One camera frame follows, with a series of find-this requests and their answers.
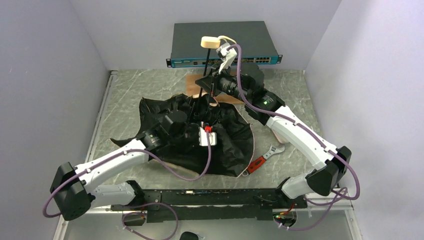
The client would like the beige black folding umbrella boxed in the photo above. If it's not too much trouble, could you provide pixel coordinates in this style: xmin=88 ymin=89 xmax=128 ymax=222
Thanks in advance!
xmin=109 ymin=35 xmax=255 ymax=178

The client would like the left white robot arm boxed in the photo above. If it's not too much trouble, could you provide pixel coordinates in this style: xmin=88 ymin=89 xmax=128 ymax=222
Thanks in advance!
xmin=48 ymin=110 xmax=188 ymax=221

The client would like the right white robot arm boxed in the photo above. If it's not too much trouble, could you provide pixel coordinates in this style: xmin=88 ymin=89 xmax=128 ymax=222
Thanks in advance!
xmin=195 ymin=62 xmax=352 ymax=200

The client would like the wooden base board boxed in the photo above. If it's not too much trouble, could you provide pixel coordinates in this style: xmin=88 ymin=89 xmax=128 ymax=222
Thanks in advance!
xmin=185 ymin=73 xmax=243 ymax=105

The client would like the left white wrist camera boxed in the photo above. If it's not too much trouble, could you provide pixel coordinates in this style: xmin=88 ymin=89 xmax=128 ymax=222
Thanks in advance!
xmin=198 ymin=122 xmax=218 ymax=147

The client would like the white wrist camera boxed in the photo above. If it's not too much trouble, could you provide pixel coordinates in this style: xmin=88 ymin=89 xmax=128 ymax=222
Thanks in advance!
xmin=215 ymin=38 xmax=237 ymax=74
xmin=198 ymin=122 xmax=218 ymax=147

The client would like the grey network switch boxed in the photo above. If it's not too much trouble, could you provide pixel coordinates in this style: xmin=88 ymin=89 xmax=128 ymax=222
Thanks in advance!
xmin=166 ymin=21 xmax=283 ymax=68

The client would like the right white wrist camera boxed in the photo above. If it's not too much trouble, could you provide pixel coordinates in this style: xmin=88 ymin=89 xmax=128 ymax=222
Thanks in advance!
xmin=215 ymin=38 xmax=237 ymax=74

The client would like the red handled adjustable wrench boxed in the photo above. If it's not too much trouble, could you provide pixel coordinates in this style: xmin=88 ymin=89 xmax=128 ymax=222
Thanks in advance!
xmin=241 ymin=144 xmax=285 ymax=177

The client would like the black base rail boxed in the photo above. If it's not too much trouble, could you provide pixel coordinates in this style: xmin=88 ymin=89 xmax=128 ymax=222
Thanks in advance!
xmin=110 ymin=188 xmax=307 ymax=223

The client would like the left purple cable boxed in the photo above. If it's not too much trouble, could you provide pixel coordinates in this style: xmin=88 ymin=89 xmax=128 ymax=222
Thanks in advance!
xmin=42 ymin=129 xmax=213 ymax=240

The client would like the purple cable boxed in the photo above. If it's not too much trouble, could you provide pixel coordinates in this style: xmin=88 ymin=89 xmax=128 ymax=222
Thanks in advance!
xmin=42 ymin=129 xmax=213 ymax=240
xmin=228 ymin=43 xmax=361 ymax=232

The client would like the aluminium frame rail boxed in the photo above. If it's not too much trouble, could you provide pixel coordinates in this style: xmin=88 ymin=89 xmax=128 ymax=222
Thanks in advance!
xmin=52 ymin=70 xmax=119 ymax=240

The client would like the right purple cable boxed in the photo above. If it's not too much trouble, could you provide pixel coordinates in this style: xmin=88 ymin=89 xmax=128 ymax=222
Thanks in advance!
xmin=228 ymin=43 xmax=361 ymax=232

